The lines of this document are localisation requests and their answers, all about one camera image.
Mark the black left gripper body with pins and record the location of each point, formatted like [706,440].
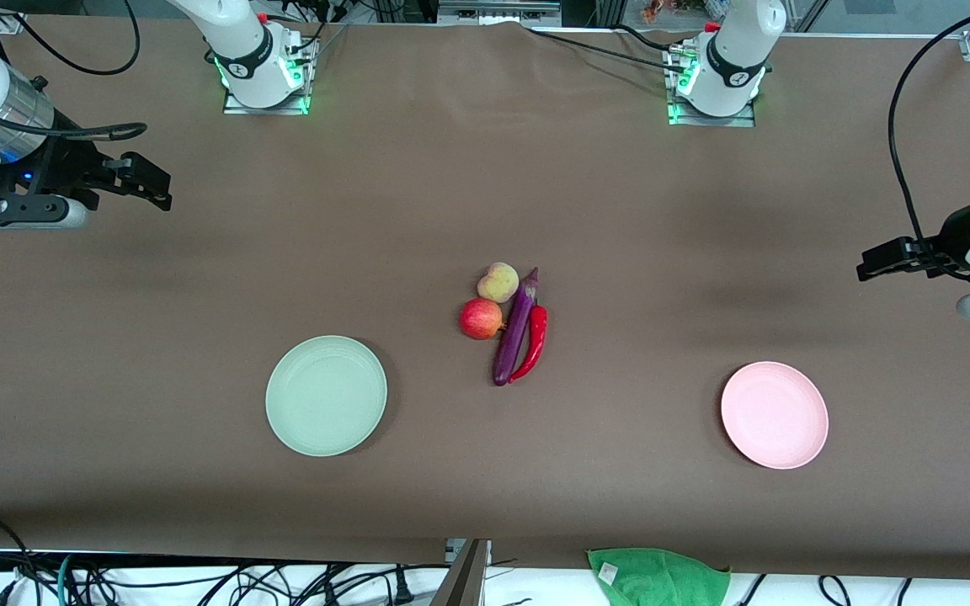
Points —
[953,238]

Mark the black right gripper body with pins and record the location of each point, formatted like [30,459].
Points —
[62,165]

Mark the red chili pepper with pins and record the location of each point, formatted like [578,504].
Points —
[537,337]

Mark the red apple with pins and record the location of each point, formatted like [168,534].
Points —
[481,320]

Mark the long purple eggplant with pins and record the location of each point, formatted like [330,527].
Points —
[512,345]

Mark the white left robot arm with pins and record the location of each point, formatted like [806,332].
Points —
[733,50]

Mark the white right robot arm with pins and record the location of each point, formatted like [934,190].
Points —
[241,50]

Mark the brown table cover sheet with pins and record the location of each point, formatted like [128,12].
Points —
[114,337]

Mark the pink round plate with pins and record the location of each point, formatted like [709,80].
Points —
[775,417]

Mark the pale green round plate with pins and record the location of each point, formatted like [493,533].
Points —
[325,421]

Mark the orange background object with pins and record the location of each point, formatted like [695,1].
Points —
[653,10]

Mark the yellow pink peach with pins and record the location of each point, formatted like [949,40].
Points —
[498,282]

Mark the green towel cloth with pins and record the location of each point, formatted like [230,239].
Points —
[662,581]

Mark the grey metal box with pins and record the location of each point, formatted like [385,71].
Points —
[493,13]

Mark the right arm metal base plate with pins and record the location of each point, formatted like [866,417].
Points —
[283,108]

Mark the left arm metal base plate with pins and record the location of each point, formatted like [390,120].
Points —
[742,122]

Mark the grey aluminium post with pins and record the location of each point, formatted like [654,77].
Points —
[464,581]

